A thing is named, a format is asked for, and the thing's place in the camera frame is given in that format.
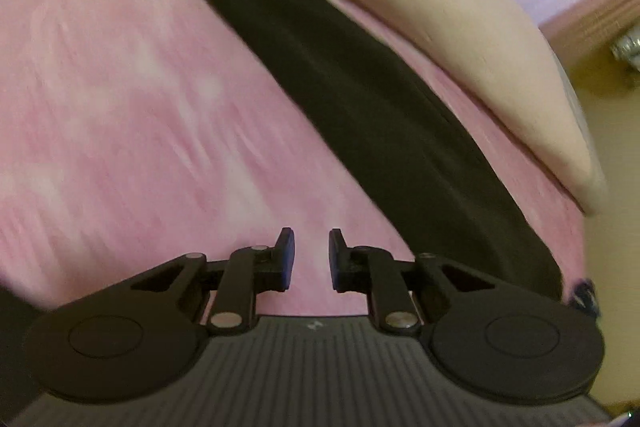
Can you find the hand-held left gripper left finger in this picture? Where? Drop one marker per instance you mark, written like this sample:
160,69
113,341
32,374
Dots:
286,257

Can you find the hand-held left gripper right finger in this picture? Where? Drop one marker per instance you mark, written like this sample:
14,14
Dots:
336,257

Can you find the black garment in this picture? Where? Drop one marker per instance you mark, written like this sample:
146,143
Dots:
350,87

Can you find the pink rose blanket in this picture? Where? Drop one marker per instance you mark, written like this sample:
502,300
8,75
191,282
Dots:
125,107

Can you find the navy printed folded garment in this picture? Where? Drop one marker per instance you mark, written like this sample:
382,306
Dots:
582,294

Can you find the beige pillow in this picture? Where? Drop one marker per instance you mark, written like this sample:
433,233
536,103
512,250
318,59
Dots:
450,32

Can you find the silver metal object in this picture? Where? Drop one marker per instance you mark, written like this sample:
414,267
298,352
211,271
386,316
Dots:
629,49

